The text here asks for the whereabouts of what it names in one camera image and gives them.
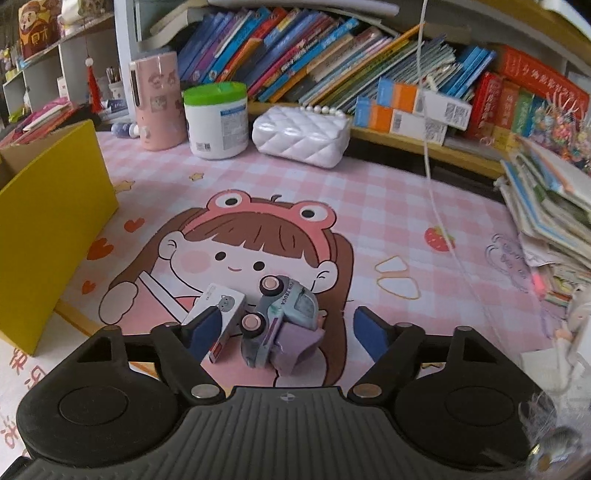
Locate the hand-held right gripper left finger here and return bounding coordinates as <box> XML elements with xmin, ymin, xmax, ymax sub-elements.
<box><xmin>46</xmin><ymin>305</ymin><xmax>227</xmax><ymax>408</ymax></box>

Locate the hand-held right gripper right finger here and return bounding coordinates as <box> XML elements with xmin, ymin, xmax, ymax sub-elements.
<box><xmin>347</xmin><ymin>305</ymin><xmax>529</xmax><ymax>408</ymax></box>

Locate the small white printed box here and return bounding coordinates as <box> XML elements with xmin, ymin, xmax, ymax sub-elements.
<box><xmin>180</xmin><ymin>282</ymin><xmax>247</xmax><ymax>366</ymax></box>

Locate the purple soft item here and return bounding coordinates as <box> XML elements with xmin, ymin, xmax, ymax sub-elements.
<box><xmin>270</xmin><ymin>323</ymin><xmax>325</xmax><ymax>377</ymax></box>

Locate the pale green toy car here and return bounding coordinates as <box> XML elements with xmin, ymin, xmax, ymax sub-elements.
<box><xmin>240</xmin><ymin>275</ymin><xmax>321</xmax><ymax>369</ymax></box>

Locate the yellow cardboard box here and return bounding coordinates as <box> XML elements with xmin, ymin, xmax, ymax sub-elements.
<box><xmin>0</xmin><ymin>119</ymin><xmax>120</xmax><ymax>357</ymax></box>

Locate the pink printed desk mat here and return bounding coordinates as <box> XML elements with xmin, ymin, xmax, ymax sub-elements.
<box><xmin>0</xmin><ymin>130</ymin><xmax>578</xmax><ymax>462</ymax></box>

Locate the wooden bookshelf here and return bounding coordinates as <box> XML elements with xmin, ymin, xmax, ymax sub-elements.
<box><xmin>115</xmin><ymin>0</ymin><xmax>591</xmax><ymax>182</ymax></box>

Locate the grey fluffy fur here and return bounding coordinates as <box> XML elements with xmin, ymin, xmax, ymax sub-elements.
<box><xmin>517</xmin><ymin>388</ymin><xmax>587</xmax><ymax>477</ymax></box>

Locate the white quilted tissue box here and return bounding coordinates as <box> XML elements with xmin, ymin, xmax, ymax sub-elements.
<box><xmin>251</xmin><ymin>104</ymin><xmax>352</xmax><ymax>169</ymax></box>

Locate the white canister with green lid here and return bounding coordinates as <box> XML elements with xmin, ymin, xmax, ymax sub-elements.
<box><xmin>182</xmin><ymin>82</ymin><xmax>250</xmax><ymax>161</ymax></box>

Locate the orange blue white carton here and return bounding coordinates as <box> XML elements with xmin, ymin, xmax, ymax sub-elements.
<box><xmin>377</xmin><ymin>77</ymin><xmax>472</xmax><ymax>131</ymax></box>
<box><xmin>354</xmin><ymin>95</ymin><xmax>449</xmax><ymax>145</ymax></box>

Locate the pile of papers and booklets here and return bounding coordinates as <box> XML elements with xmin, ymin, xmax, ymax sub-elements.
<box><xmin>494</xmin><ymin>137</ymin><xmax>591</xmax><ymax>308</ymax></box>

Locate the pink thermos bottle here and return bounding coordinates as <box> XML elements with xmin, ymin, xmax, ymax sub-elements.
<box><xmin>129</xmin><ymin>51</ymin><xmax>186</xmax><ymax>152</ymax></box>

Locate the white pen holder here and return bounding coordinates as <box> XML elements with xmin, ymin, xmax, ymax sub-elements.
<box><xmin>106</xmin><ymin>67</ymin><xmax>126</xmax><ymax>101</ymax></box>

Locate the pile of red books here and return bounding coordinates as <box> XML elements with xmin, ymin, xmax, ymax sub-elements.
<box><xmin>0</xmin><ymin>96</ymin><xmax>78</xmax><ymax>145</ymax></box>

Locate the red tassel ornament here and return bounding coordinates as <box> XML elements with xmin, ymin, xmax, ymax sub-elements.
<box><xmin>84</xmin><ymin>39</ymin><xmax>106</xmax><ymax>114</ymax></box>

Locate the colourful beaded ornament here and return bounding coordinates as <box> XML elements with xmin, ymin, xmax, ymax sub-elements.
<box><xmin>530</xmin><ymin>92</ymin><xmax>591</xmax><ymax>158</ymax></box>

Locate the red boxed book set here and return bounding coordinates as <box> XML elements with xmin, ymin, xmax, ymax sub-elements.
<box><xmin>465</xmin><ymin>44</ymin><xmax>591</xmax><ymax>145</ymax></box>

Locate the white shelf unit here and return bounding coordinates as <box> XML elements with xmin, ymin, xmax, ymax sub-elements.
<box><xmin>0</xmin><ymin>0</ymin><xmax>136</xmax><ymax>126</ymax></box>

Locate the stack of thick books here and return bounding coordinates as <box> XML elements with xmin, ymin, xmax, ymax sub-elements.
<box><xmin>137</xmin><ymin>0</ymin><xmax>218</xmax><ymax>49</ymax></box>

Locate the red gold printed bag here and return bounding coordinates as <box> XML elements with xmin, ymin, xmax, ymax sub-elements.
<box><xmin>17</xmin><ymin>0</ymin><xmax>62</xmax><ymax>61</ymax></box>

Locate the white hanging cable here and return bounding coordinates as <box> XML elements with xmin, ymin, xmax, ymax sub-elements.
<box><xmin>412</xmin><ymin>0</ymin><xmax>514</xmax><ymax>354</ymax></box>

